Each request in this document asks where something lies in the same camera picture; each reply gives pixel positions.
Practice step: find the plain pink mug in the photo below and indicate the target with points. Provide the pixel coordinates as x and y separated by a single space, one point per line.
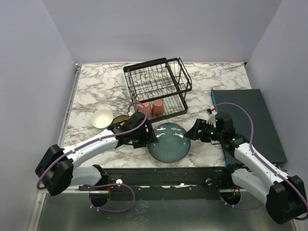
145 108

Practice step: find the blue ceramic plate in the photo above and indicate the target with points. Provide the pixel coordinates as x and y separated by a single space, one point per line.
172 146

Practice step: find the left aluminium rail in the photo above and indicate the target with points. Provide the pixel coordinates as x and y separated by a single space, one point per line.
69 105

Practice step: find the blue network switch box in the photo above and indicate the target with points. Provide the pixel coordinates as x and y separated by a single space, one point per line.
238 103

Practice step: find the black wire dish rack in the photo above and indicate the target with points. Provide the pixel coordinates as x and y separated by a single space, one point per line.
160 79

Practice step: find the white small bowl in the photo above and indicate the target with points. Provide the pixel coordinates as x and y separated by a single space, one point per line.
102 118

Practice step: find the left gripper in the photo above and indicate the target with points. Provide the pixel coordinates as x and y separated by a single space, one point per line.
149 137

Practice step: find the pink printed coffee mug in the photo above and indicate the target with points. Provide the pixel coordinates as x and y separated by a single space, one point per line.
158 107

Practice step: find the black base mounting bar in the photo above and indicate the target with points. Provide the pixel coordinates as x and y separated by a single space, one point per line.
170 183

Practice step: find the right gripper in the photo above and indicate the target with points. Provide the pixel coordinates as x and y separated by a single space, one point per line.
193 133

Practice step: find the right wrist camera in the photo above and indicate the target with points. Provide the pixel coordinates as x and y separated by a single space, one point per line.
212 113

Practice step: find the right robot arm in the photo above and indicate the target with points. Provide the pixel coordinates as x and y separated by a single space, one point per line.
283 196

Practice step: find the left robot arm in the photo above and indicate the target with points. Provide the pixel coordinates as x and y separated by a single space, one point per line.
61 168

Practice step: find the dark bowl cream inside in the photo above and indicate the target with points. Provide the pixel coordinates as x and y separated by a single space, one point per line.
120 119

